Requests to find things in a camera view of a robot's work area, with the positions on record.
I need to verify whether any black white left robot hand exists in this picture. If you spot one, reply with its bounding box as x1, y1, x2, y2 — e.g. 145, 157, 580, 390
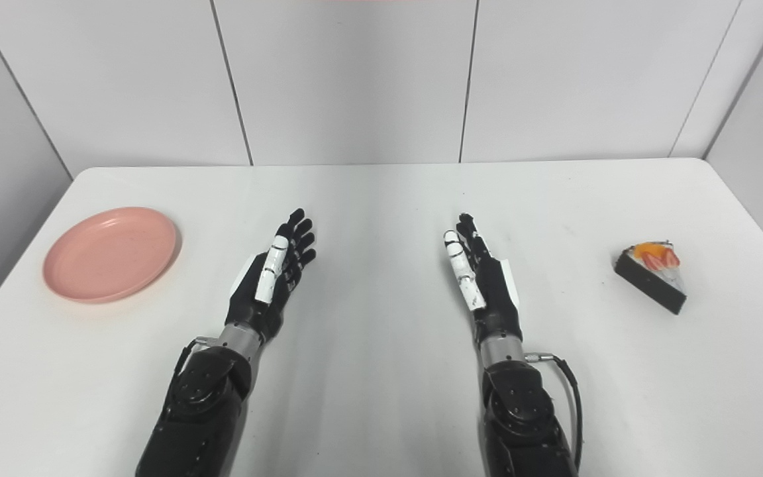
226, 208, 318, 343

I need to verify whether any chocolate cake slice with fruit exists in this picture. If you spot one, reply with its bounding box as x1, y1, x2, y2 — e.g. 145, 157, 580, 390
615, 241, 687, 315

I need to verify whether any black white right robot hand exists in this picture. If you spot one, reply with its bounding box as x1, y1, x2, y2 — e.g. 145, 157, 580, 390
443, 212, 525, 345

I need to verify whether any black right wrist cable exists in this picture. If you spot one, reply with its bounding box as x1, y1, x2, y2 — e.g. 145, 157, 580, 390
524, 352, 584, 471

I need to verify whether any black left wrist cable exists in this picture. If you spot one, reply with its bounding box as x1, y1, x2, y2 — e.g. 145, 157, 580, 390
171, 337, 218, 385

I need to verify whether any pink round plate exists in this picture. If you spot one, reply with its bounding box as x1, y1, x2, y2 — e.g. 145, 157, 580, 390
42, 207, 182, 304

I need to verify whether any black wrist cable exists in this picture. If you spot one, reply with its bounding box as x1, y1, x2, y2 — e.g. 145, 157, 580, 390
171, 337, 218, 385
524, 352, 584, 471

